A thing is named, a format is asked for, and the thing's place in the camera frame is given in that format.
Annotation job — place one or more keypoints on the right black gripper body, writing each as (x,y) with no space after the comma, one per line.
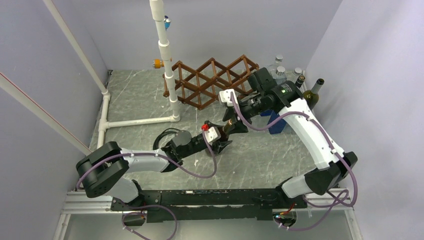
(251,106)

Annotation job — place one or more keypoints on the dark bottle gold cap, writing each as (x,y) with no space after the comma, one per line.
(225,132)

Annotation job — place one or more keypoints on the dark green wine bottle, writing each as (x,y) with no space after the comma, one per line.
(312,95)

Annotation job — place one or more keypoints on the blue glass bottle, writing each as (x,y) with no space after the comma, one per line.
(278,127)
(279,75)

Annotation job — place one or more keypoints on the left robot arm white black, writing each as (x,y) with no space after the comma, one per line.
(102,171)

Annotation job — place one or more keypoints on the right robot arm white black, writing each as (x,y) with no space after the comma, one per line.
(332,162)

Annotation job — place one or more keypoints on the white pvc pipe frame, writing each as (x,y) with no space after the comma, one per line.
(165,62)

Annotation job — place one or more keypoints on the clear square glass bottle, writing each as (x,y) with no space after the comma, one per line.
(297,72)

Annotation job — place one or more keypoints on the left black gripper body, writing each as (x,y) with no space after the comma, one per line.
(201,147)

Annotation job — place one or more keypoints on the brown wooden wine rack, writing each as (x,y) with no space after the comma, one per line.
(200,87)

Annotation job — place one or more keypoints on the clear bottle red label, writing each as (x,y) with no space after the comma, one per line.
(277,63)

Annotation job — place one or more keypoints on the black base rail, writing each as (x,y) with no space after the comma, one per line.
(207,204)

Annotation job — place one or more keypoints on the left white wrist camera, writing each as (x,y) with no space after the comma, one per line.
(212,133)

